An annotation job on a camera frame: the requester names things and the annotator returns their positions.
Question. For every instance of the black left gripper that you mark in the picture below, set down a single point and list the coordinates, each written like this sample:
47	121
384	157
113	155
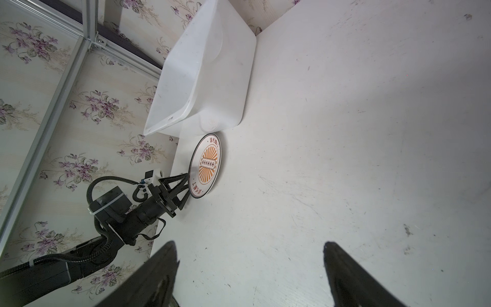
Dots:
172	194

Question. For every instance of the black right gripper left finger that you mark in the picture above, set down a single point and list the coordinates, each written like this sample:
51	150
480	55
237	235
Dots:
152	284

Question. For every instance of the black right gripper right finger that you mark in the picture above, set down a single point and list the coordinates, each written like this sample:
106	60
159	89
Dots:
351	284

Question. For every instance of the white plate orange fan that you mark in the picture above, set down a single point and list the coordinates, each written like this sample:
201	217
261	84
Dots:
205	165

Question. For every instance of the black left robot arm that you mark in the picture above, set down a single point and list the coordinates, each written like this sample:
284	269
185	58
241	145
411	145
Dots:
121	209

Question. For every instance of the white plastic bin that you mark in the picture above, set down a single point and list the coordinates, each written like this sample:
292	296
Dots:
204	80

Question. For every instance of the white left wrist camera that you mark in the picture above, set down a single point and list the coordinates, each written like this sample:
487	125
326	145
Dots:
152	177

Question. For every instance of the aluminium frame post left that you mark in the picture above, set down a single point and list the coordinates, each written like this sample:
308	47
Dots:
43	95

